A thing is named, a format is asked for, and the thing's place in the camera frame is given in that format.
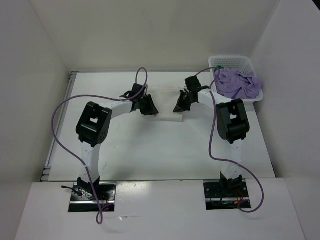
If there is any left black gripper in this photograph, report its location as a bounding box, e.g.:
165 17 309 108
137 94 158 116

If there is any white t shirt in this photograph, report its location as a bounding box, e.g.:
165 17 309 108
143 87 183 122

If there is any purple t shirt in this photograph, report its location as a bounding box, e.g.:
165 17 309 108
214 67 263 99

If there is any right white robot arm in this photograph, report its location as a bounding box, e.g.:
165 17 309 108
173 90 250 197

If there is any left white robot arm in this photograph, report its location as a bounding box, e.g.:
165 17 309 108
76 94 159 200

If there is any green t shirt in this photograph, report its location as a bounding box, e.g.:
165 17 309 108
214 65 224 72

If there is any white plastic laundry basket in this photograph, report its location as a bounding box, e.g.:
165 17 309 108
208 55 264 103

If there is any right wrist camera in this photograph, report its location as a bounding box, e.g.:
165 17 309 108
184 75 209 93

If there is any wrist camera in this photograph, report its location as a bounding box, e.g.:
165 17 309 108
120 83 148 101
184 75 209 93

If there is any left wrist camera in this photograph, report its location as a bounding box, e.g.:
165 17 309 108
120 83 148 101

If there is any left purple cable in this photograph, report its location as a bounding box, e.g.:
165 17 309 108
51 67 149 225

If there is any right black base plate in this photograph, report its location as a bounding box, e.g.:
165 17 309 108
203 180 251 211

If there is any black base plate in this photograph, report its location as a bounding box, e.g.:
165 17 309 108
68 182 116 213
203 180 251 211

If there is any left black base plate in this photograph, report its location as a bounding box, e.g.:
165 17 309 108
68 182 116 213

